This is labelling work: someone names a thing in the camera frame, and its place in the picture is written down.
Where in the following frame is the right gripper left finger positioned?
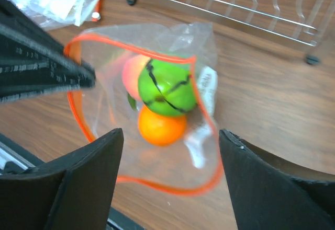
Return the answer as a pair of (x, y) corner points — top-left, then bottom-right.
(1, 129), (124, 229)

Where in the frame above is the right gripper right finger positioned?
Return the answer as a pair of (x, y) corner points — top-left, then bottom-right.
(219, 129), (334, 229)

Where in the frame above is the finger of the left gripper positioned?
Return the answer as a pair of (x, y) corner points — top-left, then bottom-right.
(1, 0), (96, 103)

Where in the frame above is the pink yellow peach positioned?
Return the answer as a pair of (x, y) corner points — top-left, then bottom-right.
(122, 55), (151, 100)

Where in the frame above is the orange fruit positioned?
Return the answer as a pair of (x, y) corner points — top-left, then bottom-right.
(138, 106), (187, 147)

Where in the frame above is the clear orange-zipper zip bag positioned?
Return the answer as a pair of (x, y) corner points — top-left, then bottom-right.
(64, 22), (224, 196)

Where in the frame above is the green striped melon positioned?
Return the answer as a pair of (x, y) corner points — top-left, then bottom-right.
(138, 59), (197, 117)

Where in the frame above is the metal dish rack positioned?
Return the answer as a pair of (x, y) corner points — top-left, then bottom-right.
(126, 0), (334, 65)

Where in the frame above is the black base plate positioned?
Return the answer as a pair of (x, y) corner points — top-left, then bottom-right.
(1, 134), (44, 175)

